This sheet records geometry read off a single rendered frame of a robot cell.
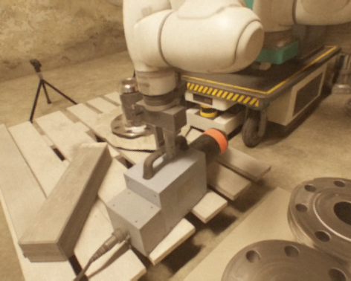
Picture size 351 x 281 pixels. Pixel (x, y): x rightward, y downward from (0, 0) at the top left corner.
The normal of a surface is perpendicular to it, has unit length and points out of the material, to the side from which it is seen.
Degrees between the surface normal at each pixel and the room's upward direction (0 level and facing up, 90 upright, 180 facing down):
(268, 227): 0
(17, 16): 90
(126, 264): 0
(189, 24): 52
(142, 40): 89
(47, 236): 0
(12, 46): 90
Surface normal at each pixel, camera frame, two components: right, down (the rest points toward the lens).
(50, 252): -0.04, 0.54
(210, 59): -0.47, 0.70
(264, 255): -0.09, -0.84
